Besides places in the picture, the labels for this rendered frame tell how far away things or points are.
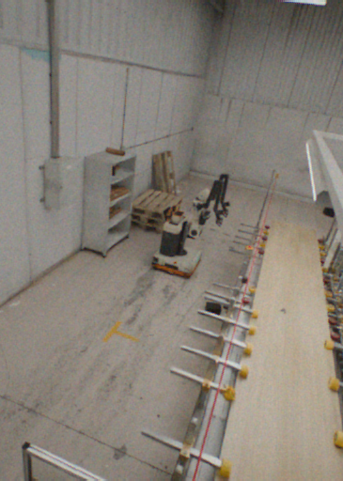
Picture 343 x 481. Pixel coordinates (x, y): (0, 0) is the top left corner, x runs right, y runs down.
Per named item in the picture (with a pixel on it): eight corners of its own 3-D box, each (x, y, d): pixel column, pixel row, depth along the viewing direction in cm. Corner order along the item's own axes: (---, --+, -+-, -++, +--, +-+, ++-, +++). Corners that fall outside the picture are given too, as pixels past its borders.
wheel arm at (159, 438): (140, 435, 195) (141, 430, 194) (143, 429, 198) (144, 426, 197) (226, 473, 184) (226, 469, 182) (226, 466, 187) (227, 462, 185)
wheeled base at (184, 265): (150, 267, 539) (152, 253, 528) (163, 251, 594) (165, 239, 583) (190, 279, 523) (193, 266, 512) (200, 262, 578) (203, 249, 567)
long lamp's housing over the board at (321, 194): (313, 204, 175) (319, 189, 172) (305, 145, 383) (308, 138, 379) (337, 209, 172) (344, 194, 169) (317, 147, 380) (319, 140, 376)
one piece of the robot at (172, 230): (157, 259, 535) (163, 210, 498) (168, 246, 582) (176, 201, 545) (177, 266, 527) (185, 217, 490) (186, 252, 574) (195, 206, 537)
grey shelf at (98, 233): (81, 250, 561) (84, 156, 492) (107, 231, 639) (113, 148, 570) (104, 257, 551) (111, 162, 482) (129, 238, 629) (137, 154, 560)
